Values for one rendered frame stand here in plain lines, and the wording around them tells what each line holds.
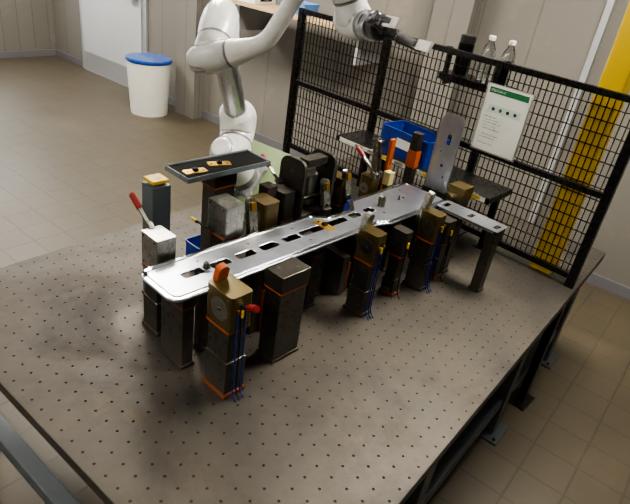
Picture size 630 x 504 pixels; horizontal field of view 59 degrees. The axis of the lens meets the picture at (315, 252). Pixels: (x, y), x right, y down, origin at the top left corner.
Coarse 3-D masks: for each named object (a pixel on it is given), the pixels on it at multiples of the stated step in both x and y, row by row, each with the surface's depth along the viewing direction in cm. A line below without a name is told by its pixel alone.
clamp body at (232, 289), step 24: (216, 288) 151; (240, 288) 153; (216, 312) 154; (240, 312) 152; (216, 336) 159; (240, 336) 156; (216, 360) 162; (240, 360) 163; (216, 384) 166; (240, 384) 169
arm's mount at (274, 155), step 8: (256, 144) 280; (264, 144) 278; (256, 152) 278; (264, 152) 276; (272, 152) 274; (280, 152) 273; (272, 160) 272; (280, 160) 271; (264, 176) 270; (272, 176) 268; (256, 192) 267; (240, 200) 268
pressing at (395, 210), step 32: (384, 192) 242; (416, 192) 247; (288, 224) 203; (352, 224) 210; (384, 224) 216; (192, 256) 175; (224, 256) 178; (256, 256) 180; (288, 256) 184; (160, 288) 158; (192, 288) 160
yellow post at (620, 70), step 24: (624, 24) 214; (624, 48) 216; (624, 72) 218; (600, 96) 226; (576, 144) 238; (600, 144) 231; (576, 168) 240; (552, 216) 253; (576, 216) 253; (552, 240) 256
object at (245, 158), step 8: (240, 152) 215; (248, 152) 216; (200, 160) 202; (208, 160) 203; (224, 160) 205; (232, 160) 206; (240, 160) 207; (248, 160) 209; (256, 160) 210; (264, 160) 211; (176, 168) 193; (184, 168) 194; (208, 168) 197; (216, 168) 198; (224, 168) 199; (232, 168) 200; (192, 176) 189
